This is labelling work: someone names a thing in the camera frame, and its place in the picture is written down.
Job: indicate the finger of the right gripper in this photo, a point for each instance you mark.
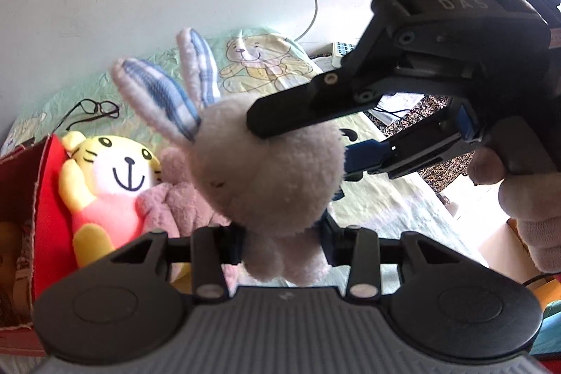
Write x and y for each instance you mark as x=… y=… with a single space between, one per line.
x=327 y=96
x=436 y=139

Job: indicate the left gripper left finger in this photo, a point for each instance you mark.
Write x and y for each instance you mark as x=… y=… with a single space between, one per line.
x=211 y=249

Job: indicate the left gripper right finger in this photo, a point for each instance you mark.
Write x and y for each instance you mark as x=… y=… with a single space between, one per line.
x=359 y=249

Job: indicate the white plush bunny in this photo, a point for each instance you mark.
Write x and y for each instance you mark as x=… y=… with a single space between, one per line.
x=276 y=189

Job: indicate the yellow tiger plush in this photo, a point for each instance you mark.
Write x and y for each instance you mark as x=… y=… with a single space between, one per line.
x=114 y=190

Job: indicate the person's right hand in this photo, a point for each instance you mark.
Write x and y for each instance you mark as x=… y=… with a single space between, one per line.
x=532 y=200

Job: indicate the white power strip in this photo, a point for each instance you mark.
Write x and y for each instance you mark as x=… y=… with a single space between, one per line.
x=339 y=50

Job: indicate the brown floral cloth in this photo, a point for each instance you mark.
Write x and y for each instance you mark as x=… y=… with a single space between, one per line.
x=440 y=176

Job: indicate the pink plush toy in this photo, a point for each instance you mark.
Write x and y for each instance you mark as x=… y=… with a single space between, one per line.
x=175 y=205

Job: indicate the cartoon bear bed sheet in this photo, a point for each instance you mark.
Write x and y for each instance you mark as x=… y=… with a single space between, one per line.
x=260 y=62

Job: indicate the black eyeglasses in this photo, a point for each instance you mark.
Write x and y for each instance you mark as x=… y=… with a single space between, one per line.
x=91 y=111

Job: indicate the red cardboard box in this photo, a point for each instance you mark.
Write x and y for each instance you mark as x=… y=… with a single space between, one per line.
x=36 y=249

